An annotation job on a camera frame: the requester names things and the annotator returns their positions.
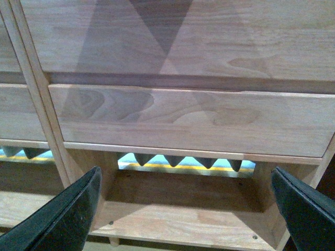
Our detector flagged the wooden drawer front left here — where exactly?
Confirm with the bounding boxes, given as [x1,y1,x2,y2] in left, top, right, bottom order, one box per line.
[1,84,46,141]

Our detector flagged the left wooden shelf unit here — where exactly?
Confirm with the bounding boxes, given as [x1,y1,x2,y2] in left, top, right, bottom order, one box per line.
[1,1,70,229]

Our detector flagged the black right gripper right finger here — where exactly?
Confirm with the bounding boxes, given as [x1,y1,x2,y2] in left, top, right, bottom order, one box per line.
[271,167,334,250]

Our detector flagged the wooden drawer front right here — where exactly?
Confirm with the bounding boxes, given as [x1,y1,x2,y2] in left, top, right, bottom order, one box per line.
[49,84,334,157]

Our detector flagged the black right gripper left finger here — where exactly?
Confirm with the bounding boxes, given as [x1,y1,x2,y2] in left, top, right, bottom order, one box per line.
[1,166,102,250]

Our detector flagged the right wooden shelf unit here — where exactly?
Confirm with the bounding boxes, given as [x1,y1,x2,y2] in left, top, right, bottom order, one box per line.
[1,1,334,250]

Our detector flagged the wooden shelf unit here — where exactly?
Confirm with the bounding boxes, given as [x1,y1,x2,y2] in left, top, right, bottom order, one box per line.
[1,1,70,229]
[1,1,334,250]

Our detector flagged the wooden drawer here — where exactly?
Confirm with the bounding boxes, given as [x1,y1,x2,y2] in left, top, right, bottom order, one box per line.
[1,84,46,141]
[49,84,334,157]

